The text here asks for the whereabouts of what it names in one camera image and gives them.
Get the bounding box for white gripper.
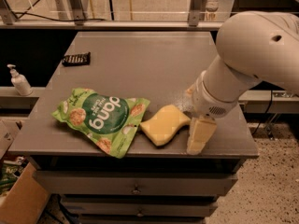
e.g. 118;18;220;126
185;71;237;155

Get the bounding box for yellow sponge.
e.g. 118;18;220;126
140;105;191;147

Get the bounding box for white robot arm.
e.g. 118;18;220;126
187;11;299;155

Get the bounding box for green rice chip bag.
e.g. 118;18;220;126
52;88;150;159

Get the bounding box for grey drawer cabinet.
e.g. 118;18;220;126
10;32;258;224

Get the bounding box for black snack bar wrapper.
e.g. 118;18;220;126
62;52;91;66

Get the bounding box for drawer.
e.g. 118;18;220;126
33;171;237;196
62;197;217;217

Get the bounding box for top drawer front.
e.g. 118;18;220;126
33;171;237;196

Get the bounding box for white pump bottle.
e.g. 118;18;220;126
7;64;33;96

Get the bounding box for green packages in box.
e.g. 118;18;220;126
0;157;27;195

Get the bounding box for cardboard box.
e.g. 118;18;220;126
0;120;50;224

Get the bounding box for grey metal rail frame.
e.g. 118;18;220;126
0;0;298;31

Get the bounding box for black cable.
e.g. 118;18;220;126
12;0;107;22

